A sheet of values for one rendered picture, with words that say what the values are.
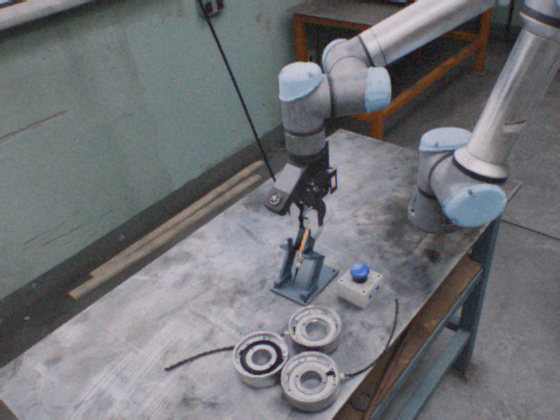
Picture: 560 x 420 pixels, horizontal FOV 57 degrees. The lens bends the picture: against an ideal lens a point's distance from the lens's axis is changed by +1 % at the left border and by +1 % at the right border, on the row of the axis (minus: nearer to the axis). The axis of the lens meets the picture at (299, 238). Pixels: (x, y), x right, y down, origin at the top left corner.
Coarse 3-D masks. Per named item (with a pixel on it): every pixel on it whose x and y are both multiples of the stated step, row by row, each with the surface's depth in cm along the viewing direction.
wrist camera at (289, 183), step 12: (288, 168) 98; (300, 168) 97; (276, 180) 98; (288, 180) 97; (300, 180) 96; (276, 192) 96; (288, 192) 95; (264, 204) 96; (276, 204) 95; (288, 204) 96
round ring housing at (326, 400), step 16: (288, 368) 94; (304, 368) 93; (320, 368) 93; (336, 368) 92; (288, 384) 92; (320, 384) 91; (336, 384) 89; (288, 400) 90; (304, 400) 87; (320, 400) 87
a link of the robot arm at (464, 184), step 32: (544, 0) 83; (544, 32) 85; (512, 64) 91; (544, 64) 88; (512, 96) 92; (480, 128) 98; (512, 128) 95; (448, 160) 109; (480, 160) 100; (448, 192) 105; (480, 192) 100; (480, 224) 106
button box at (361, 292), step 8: (344, 280) 108; (352, 280) 108; (360, 280) 107; (368, 280) 107; (376, 280) 107; (344, 288) 107; (352, 288) 106; (360, 288) 106; (368, 288) 105; (376, 288) 108; (344, 296) 109; (352, 296) 107; (360, 296) 105; (368, 296) 106; (360, 304) 107; (368, 304) 107
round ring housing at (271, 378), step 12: (252, 336) 99; (264, 336) 100; (276, 336) 99; (240, 348) 98; (252, 348) 98; (264, 348) 98; (252, 360) 98; (288, 360) 95; (240, 372) 93; (276, 372) 92; (252, 384) 93; (264, 384) 93
